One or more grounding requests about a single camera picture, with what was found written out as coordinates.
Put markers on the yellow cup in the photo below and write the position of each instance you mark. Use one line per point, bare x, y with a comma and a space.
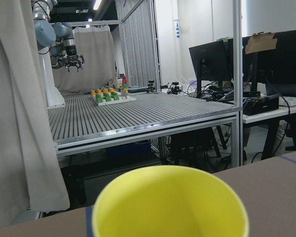
169, 201

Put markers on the tray of coloured blocks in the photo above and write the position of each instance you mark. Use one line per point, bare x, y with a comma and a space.
109, 96

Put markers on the aluminium slatted workbench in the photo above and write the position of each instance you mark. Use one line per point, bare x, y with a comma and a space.
82, 126

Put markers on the black computer monitor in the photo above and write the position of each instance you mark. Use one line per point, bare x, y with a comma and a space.
210, 62

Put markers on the white curtain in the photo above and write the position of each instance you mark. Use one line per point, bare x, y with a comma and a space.
30, 176

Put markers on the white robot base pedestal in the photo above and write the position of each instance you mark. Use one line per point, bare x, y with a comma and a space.
53, 95

